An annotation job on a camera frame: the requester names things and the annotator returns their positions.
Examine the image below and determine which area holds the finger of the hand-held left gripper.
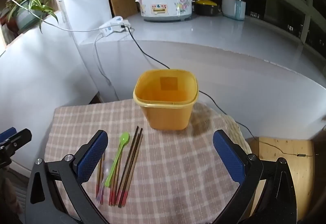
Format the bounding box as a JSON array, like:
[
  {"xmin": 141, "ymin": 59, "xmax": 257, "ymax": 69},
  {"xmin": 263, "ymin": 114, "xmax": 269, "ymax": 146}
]
[
  {"xmin": 0, "ymin": 127, "xmax": 17, "ymax": 143},
  {"xmin": 0, "ymin": 129, "xmax": 32, "ymax": 167}
]

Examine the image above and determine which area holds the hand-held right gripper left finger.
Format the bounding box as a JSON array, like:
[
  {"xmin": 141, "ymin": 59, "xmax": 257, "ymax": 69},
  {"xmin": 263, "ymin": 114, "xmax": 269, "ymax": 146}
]
[{"xmin": 25, "ymin": 130, "xmax": 109, "ymax": 224}]

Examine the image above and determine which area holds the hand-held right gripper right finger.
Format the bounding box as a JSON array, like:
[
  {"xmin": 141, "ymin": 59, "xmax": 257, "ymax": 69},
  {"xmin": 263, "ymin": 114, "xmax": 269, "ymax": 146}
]
[{"xmin": 213, "ymin": 130, "xmax": 298, "ymax": 224}]

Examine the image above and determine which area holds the clear plastic spoon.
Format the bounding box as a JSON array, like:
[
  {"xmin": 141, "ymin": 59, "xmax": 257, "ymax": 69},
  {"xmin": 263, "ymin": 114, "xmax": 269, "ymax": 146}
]
[{"xmin": 98, "ymin": 158, "xmax": 114, "ymax": 205}]

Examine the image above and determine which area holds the green plastic spoon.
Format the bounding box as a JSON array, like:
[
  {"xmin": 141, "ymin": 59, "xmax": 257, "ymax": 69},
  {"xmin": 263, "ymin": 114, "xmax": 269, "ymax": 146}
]
[{"xmin": 105, "ymin": 132, "xmax": 130, "ymax": 187}]

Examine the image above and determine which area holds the bundle of wooden chopsticks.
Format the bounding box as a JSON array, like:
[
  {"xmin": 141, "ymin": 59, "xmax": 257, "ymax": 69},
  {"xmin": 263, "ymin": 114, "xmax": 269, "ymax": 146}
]
[{"xmin": 95, "ymin": 126, "xmax": 144, "ymax": 208}]

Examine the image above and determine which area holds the yellow plastic container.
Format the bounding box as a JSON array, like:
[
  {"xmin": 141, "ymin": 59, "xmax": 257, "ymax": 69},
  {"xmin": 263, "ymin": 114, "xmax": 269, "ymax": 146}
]
[{"xmin": 133, "ymin": 69, "xmax": 199, "ymax": 131}]

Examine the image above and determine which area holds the cream ribbed towel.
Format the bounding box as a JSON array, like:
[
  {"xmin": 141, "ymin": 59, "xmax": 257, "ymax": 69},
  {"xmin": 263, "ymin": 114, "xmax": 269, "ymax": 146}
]
[{"xmin": 221, "ymin": 112, "xmax": 252, "ymax": 155}]

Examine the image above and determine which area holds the pink checked cloth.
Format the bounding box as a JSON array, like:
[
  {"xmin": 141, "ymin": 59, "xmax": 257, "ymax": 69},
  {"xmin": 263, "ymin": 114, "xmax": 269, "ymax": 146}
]
[{"xmin": 44, "ymin": 99, "xmax": 252, "ymax": 224}]

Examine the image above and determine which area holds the red flowerpot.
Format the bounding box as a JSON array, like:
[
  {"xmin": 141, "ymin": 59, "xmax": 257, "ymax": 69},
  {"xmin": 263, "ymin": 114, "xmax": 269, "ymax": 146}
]
[{"xmin": 0, "ymin": 7, "xmax": 19, "ymax": 36}]

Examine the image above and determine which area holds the potted spider plant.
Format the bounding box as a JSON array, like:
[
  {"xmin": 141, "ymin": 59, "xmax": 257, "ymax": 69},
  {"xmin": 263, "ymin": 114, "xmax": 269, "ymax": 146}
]
[{"xmin": 0, "ymin": 0, "xmax": 74, "ymax": 36}]

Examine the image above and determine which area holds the white power strip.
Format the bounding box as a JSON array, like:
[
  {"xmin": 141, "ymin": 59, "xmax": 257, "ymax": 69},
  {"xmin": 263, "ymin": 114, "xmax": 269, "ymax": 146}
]
[{"xmin": 99, "ymin": 16, "xmax": 131, "ymax": 38}]

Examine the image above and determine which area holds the white and blue appliance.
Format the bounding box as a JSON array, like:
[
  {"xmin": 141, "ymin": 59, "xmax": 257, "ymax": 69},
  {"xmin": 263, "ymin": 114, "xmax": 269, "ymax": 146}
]
[{"xmin": 222, "ymin": 0, "xmax": 246, "ymax": 20}]

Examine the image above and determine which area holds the black pot with yellow lid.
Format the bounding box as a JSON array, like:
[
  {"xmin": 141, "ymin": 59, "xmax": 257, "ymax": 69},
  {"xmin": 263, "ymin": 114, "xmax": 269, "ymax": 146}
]
[{"xmin": 193, "ymin": 0, "xmax": 221, "ymax": 16}]

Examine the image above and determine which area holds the white floral electric cooker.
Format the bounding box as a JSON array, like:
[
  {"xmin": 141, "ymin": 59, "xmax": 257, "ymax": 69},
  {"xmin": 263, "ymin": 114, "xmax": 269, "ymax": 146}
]
[{"xmin": 134, "ymin": 0, "xmax": 197, "ymax": 22}]

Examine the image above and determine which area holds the white power cord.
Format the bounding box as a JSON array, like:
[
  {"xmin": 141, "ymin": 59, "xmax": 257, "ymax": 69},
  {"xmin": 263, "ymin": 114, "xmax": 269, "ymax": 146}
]
[{"xmin": 94, "ymin": 33, "xmax": 120, "ymax": 101}]

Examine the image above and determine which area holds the thin white cable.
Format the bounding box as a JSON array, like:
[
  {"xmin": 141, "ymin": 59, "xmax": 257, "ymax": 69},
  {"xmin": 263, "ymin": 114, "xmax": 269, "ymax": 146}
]
[{"xmin": 2, "ymin": 0, "xmax": 104, "ymax": 33}]

